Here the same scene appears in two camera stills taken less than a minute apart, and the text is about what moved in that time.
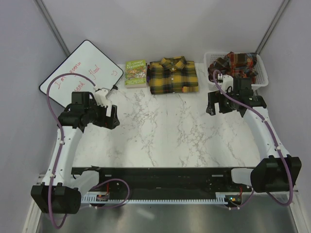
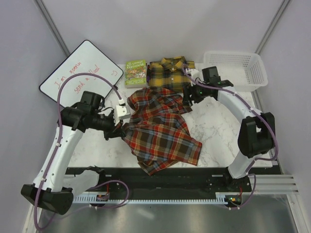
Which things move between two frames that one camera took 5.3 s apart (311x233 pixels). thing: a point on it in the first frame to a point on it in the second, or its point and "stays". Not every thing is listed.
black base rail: (162, 181) stays
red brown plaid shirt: (238, 65) to (156, 134)
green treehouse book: (135, 74) stays
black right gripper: (215, 97) to (188, 90)
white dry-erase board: (88, 61) stays
